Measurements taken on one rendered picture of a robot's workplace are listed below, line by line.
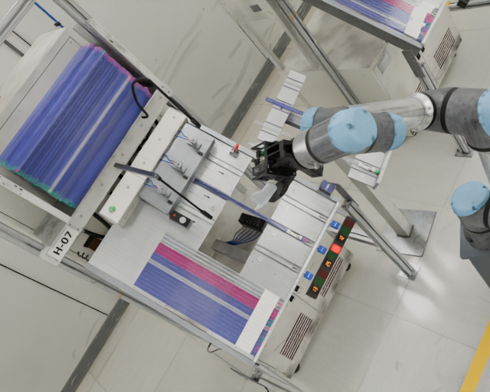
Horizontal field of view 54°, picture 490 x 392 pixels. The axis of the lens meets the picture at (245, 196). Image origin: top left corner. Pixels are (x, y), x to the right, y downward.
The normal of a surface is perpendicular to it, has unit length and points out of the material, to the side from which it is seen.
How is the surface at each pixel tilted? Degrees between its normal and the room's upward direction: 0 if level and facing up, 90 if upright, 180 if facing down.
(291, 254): 44
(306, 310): 90
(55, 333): 90
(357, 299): 0
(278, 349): 90
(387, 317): 0
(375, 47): 0
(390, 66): 90
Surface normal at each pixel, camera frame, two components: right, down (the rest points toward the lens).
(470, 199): -0.67, -0.54
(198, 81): 0.63, 0.16
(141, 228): 0.01, -0.25
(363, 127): 0.55, -0.22
